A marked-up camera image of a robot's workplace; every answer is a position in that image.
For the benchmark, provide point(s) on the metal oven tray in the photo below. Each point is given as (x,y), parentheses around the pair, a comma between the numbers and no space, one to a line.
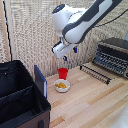
(111,63)

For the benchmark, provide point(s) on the white black Franka robot arm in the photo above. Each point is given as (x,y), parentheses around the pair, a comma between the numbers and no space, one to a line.
(83,20)

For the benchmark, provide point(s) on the yellow food pieces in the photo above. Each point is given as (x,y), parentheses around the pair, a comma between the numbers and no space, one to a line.
(61,85)

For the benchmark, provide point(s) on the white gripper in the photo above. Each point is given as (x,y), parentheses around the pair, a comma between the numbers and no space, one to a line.
(61,49)

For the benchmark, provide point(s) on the black oven door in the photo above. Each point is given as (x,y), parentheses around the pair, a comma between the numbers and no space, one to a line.
(95,74)

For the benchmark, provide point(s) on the black fabric storage box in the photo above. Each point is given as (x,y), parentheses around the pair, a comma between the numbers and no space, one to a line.
(20,100)

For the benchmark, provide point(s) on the white bowl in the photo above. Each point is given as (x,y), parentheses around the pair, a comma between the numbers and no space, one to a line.
(62,89)

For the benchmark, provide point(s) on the black dish rack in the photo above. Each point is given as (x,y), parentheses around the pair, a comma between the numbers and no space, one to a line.
(115,46)

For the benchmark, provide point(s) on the red plastic cup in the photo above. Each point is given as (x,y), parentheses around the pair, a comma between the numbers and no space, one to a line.
(63,73)

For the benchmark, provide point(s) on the blue flat book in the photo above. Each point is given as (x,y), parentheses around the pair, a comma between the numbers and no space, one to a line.
(40,81)

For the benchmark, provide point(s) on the bamboo folding screen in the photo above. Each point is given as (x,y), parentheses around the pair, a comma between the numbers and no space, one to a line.
(30,33)

